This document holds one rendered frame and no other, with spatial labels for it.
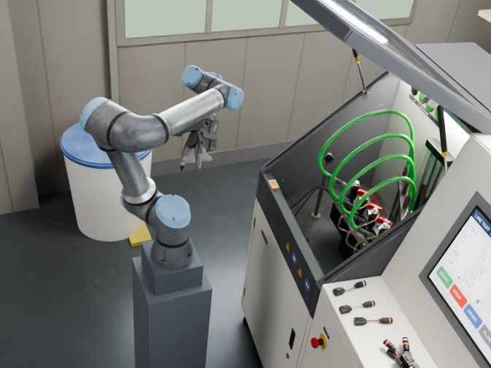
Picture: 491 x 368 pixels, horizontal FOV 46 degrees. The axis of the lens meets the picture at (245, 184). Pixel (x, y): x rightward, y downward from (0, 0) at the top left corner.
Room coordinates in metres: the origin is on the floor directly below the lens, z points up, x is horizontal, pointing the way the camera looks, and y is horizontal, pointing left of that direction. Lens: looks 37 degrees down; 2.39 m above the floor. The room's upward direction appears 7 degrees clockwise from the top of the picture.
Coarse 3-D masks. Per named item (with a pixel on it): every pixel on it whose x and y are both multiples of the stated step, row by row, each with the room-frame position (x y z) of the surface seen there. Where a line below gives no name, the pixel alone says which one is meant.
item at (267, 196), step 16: (272, 176) 1.96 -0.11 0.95; (272, 192) 1.85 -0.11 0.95; (272, 208) 1.82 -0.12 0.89; (288, 208) 1.76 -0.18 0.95; (272, 224) 1.80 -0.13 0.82; (288, 224) 1.67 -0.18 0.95; (288, 240) 1.64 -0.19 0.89; (304, 240) 1.59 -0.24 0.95; (288, 256) 1.61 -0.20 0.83; (304, 256) 1.50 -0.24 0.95; (304, 272) 1.47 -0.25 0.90; (320, 272) 1.43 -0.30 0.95; (304, 288) 1.45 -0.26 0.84
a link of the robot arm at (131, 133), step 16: (208, 96) 1.60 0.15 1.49; (224, 96) 1.64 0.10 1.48; (240, 96) 1.67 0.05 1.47; (176, 112) 1.48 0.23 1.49; (192, 112) 1.51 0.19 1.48; (208, 112) 1.56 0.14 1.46; (112, 128) 1.35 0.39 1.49; (128, 128) 1.35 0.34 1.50; (144, 128) 1.36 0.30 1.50; (160, 128) 1.39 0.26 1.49; (176, 128) 1.44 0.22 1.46; (112, 144) 1.34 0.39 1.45; (128, 144) 1.33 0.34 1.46; (144, 144) 1.35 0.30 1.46; (160, 144) 1.38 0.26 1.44
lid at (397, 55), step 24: (312, 0) 1.34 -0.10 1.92; (336, 0) 1.94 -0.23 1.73; (336, 24) 1.31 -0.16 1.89; (360, 24) 1.72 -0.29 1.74; (384, 24) 2.17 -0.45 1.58; (360, 48) 1.31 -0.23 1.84; (384, 48) 1.35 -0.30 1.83; (408, 48) 1.95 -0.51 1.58; (408, 72) 1.36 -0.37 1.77; (432, 72) 1.79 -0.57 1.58; (432, 96) 1.39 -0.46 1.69; (456, 96) 1.44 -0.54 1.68; (480, 120) 1.46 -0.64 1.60
